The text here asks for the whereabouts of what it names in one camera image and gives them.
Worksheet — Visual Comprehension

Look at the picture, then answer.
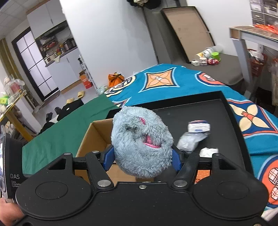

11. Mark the fluffy blue plush toy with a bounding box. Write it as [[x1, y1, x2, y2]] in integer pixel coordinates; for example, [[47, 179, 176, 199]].
[[111, 106, 173, 178]]

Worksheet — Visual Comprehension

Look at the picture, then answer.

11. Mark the leaning black framed board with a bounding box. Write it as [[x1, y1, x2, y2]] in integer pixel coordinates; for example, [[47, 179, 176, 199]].
[[161, 6, 215, 63]]

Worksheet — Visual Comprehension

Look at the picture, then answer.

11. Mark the white kitchen cabinet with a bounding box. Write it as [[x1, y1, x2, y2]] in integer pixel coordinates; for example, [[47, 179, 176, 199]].
[[46, 47, 82, 91]]

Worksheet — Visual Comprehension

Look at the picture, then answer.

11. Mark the tissue pack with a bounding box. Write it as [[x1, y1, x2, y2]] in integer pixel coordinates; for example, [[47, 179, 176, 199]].
[[187, 120, 211, 133]]

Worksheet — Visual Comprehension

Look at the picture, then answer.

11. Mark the yellow slipper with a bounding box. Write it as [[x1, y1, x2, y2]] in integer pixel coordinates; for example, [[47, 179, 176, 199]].
[[66, 98, 74, 104], [77, 90, 85, 99]]

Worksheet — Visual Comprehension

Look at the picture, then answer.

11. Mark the yellow slipper right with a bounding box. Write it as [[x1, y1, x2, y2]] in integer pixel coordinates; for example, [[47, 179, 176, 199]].
[[77, 90, 85, 99]]

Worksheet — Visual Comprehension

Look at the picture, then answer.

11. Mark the white soft bundle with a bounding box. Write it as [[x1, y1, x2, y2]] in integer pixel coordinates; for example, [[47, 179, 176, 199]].
[[199, 147, 219, 158]]

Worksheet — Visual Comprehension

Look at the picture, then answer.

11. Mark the person's left hand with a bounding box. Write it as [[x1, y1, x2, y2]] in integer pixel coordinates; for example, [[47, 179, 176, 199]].
[[0, 197, 24, 226]]

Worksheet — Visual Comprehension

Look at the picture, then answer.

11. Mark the cream white blanket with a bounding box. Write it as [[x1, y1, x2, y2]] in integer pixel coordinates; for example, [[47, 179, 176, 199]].
[[261, 208, 278, 221]]

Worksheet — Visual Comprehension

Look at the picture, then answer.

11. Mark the blue patterned blanket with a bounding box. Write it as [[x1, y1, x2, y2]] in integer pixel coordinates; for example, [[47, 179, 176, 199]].
[[105, 64, 277, 209]]

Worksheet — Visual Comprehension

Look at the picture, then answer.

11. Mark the orange cardboard box on floor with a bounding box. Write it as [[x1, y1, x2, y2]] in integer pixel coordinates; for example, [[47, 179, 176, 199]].
[[79, 71, 93, 89]]

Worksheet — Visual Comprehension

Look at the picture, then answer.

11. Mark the drawer organizer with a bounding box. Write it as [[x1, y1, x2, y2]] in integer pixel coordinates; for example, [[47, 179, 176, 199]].
[[249, 0, 278, 26]]

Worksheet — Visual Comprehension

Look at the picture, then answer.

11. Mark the orange bag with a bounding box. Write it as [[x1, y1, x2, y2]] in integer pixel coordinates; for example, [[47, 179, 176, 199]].
[[108, 72, 125, 88]]

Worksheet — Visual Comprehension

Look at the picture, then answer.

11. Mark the yellow slipper left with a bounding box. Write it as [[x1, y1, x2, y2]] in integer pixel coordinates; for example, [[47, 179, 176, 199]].
[[66, 98, 74, 104]]

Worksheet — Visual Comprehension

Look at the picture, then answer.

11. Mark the grey bench mattress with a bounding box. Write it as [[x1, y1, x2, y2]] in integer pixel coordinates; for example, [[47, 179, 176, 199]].
[[180, 54, 244, 86]]

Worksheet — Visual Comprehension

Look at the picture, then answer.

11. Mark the clear plastic bag item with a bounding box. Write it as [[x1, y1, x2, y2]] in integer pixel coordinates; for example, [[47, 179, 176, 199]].
[[176, 132, 210, 152]]

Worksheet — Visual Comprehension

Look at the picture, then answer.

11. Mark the grey desk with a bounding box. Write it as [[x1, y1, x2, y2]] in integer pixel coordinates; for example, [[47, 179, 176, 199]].
[[228, 25, 277, 90]]

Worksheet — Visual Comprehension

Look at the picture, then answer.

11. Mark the black dice stool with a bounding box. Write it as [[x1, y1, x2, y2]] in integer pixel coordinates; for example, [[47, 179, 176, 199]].
[[57, 99, 84, 121]]

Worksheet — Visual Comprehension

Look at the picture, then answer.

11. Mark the black plastic tray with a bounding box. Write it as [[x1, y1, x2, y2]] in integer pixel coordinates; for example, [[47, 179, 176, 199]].
[[105, 90, 255, 185]]

